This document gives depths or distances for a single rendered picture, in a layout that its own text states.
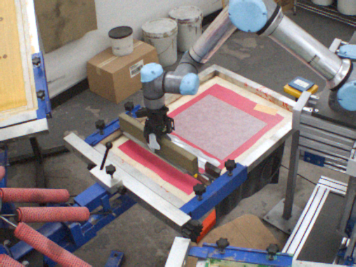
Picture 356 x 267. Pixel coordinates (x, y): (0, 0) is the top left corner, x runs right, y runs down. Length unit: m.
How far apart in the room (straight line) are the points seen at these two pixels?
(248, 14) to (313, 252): 1.53
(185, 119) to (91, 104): 1.97
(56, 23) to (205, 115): 1.89
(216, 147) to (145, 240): 1.08
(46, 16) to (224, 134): 2.04
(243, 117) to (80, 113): 2.06
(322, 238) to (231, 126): 0.90
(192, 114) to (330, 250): 1.05
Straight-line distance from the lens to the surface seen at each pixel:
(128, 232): 2.97
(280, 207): 3.05
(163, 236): 2.92
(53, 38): 3.78
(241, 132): 2.06
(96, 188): 1.76
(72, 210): 1.62
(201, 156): 1.95
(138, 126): 1.89
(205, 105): 2.22
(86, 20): 3.95
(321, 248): 2.61
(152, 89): 1.66
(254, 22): 1.40
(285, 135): 2.02
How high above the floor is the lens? 2.26
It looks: 40 degrees down
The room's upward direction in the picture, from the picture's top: 5 degrees counter-clockwise
